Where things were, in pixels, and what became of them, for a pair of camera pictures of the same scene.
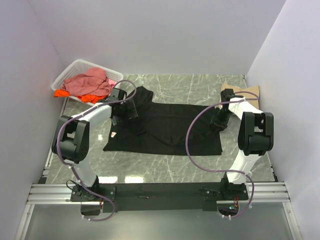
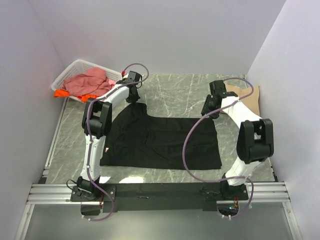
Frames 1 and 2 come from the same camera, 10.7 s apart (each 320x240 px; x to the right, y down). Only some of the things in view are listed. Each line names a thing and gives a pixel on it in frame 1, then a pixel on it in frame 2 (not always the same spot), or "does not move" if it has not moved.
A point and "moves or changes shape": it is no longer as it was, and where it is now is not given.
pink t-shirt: (93, 81) does not move
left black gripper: (132, 113) → (133, 94)
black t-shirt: (160, 129) moves or changes shape
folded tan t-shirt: (251, 94) does not move
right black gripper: (217, 122) → (209, 107)
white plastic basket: (79, 67) does not move
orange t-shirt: (87, 98) does not move
